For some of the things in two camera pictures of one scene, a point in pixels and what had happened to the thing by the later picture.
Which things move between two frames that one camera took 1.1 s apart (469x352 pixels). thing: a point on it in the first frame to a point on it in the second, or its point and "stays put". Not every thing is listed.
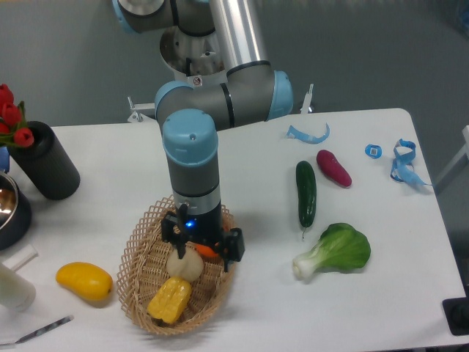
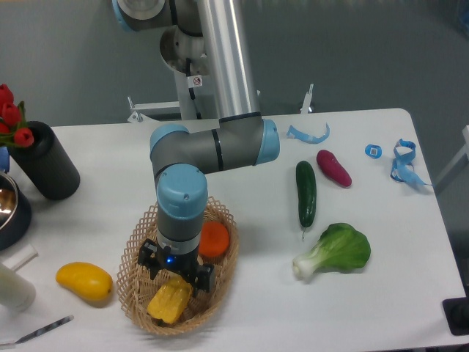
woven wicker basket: x=142 y=269 stays put
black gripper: x=205 y=229 to x=198 y=275
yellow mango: x=89 y=281 stays put
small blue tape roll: x=374 y=151 stays put
